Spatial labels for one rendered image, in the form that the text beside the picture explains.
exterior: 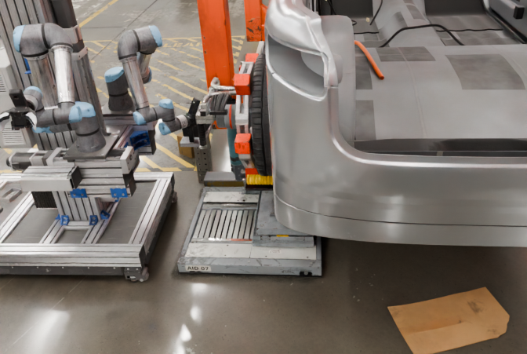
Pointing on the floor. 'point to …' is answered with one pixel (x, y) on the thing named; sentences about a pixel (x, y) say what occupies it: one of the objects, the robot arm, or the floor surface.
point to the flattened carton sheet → (450, 321)
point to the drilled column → (203, 161)
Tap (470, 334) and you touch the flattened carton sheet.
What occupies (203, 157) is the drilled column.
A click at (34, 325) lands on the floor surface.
